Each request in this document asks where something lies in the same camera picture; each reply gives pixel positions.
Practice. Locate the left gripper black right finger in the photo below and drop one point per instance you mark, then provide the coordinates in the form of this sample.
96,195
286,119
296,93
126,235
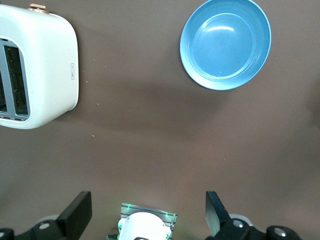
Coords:
217,220

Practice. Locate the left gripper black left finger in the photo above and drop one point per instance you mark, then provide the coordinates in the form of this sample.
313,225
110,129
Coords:
75,217

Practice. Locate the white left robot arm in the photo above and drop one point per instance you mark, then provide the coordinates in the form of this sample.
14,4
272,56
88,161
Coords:
142,226

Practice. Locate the blue plate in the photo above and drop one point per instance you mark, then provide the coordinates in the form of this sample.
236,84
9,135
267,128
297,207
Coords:
225,45

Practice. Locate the brown table cloth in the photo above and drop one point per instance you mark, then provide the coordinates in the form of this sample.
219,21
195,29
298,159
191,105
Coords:
150,125

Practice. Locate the white toaster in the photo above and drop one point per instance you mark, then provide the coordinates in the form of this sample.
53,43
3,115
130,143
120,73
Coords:
47,75

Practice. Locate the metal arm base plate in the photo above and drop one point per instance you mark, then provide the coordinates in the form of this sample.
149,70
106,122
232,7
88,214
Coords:
140,208

